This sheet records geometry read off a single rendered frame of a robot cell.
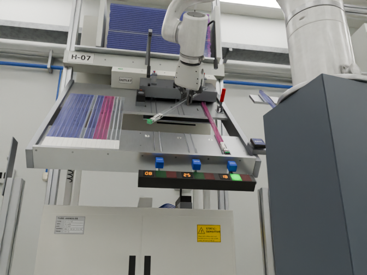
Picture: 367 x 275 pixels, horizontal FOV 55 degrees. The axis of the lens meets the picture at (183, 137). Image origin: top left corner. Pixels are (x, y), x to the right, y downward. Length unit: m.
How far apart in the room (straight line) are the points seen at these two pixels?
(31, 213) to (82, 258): 1.79
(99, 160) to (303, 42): 0.65
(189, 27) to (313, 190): 0.76
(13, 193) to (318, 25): 0.86
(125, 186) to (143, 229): 1.73
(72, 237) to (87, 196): 1.72
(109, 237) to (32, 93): 2.30
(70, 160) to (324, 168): 0.73
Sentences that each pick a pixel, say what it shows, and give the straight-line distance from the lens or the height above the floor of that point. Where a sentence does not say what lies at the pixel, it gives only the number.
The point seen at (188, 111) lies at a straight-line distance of 1.48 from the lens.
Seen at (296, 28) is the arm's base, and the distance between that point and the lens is 0.77.
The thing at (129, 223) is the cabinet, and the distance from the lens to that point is 1.33.
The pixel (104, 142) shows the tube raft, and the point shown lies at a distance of 1.12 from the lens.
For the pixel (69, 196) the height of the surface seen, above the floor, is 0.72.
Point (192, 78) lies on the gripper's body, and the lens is 1.28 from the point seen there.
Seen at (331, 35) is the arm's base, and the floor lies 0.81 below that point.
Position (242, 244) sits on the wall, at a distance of 3.14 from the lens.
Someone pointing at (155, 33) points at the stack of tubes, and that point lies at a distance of 1.84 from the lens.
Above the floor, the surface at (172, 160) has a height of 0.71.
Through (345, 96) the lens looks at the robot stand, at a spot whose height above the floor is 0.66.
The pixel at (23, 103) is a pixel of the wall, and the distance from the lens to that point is 3.40.
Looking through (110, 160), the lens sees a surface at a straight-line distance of 1.07.
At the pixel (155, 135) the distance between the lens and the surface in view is 1.22.
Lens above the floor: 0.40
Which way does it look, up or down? 21 degrees up
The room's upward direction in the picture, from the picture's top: straight up
